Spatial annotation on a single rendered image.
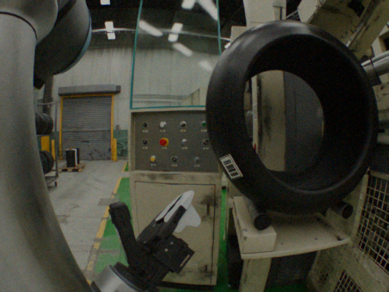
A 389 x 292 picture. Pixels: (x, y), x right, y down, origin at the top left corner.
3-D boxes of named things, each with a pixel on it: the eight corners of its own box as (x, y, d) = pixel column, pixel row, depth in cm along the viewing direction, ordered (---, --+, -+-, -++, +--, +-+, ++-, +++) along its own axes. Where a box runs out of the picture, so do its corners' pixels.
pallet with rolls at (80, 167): (67, 166, 625) (65, 146, 621) (85, 166, 658) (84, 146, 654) (59, 173, 516) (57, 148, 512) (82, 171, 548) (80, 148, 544)
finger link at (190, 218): (207, 206, 40) (181, 241, 35) (188, 187, 39) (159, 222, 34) (216, 205, 37) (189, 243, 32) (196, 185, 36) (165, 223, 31)
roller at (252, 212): (238, 193, 80) (239, 182, 79) (249, 193, 79) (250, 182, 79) (253, 230, 45) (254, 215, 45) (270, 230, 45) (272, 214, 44)
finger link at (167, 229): (179, 211, 37) (151, 245, 32) (173, 205, 36) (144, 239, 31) (191, 210, 33) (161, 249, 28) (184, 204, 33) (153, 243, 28)
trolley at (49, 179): (39, 184, 358) (37, 103, 348) (63, 185, 377) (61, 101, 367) (11, 200, 227) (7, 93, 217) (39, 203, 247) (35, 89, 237)
